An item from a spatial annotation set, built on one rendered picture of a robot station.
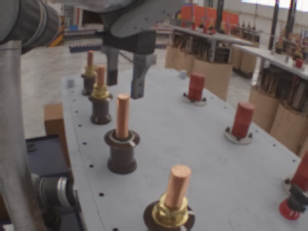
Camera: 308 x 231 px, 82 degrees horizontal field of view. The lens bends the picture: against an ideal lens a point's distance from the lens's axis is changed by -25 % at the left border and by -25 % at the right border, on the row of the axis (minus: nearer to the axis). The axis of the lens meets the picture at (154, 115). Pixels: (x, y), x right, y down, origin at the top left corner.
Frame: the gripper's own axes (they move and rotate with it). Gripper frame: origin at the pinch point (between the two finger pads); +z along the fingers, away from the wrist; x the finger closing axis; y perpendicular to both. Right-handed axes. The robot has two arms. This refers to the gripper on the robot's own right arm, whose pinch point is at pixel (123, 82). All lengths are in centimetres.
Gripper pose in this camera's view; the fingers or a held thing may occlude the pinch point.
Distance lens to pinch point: 52.2
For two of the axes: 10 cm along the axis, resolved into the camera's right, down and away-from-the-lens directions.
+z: -0.9, 8.9, 4.6
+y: -7.1, 2.6, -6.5
